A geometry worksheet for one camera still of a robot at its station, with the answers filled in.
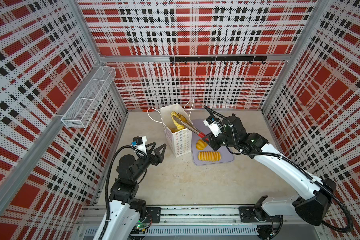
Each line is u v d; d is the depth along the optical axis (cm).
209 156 91
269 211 61
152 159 61
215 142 63
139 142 60
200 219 74
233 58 89
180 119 82
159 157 63
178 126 81
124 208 49
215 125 62
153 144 72
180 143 83
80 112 92
